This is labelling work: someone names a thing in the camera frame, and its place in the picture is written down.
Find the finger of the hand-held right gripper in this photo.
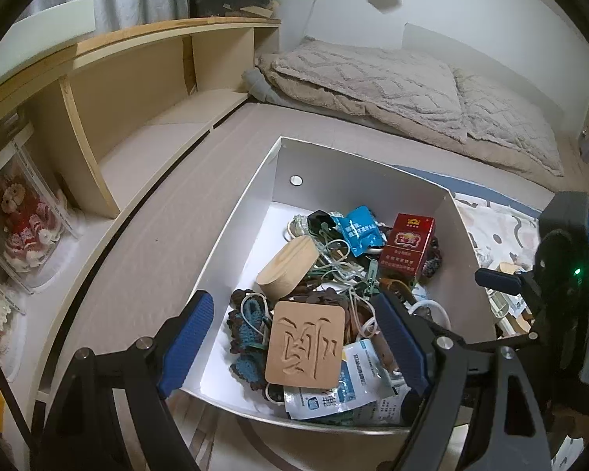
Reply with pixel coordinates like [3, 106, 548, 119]
[464, 331, 543, 354]
[475, 267, 537, 296]

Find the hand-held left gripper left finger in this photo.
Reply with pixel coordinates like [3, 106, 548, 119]
[42, 290, 216, 471]

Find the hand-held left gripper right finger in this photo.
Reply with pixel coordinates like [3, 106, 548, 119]
[372, 293, 554, 471]

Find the white ring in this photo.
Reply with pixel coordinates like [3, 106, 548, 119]
[405, 299, 450, 329]

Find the carved wooden coaster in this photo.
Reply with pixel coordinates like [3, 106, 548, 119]
[265, 300, 347, 388]

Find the white cardboard box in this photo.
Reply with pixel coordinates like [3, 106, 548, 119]
[179, 136, 501, 437]

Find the teal brown crochet piece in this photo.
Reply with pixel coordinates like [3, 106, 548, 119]
[228, 288, 276, 393]

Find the blue printed white pouch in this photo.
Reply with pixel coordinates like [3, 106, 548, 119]
[282, 338, 413, 427]

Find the red cigarette pack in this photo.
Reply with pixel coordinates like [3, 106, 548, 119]
[378, 212, 437, 280]

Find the blue foil packet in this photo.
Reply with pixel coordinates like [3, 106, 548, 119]
[331, 205, 386, 257]

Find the oval wooden box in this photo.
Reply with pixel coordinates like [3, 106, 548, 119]
[256, 235, 320, 301]

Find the grey quilted pillow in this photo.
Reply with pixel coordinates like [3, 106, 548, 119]
[270, 39, 465, 145]
[452, 66, 565, 177]

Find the doll in clear box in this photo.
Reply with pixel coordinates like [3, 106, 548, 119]
[0, 137, 79, 295]

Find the red dressed doll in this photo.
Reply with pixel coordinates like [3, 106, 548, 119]
[0, 177, 64, 270]

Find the beige duvet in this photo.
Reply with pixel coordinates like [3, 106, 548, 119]
[245, 51, 565, 177]

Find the wooden shelf unit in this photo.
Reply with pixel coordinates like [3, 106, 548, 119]
[0, 17, 282, 403]

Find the white board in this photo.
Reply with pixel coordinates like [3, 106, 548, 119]
[0, 0, 95, 67]

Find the green cord tangle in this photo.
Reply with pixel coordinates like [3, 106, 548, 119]
[289, 213, 388, 305]

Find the white hanging cord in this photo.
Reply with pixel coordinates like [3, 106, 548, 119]
[299, 0, 325, 40]

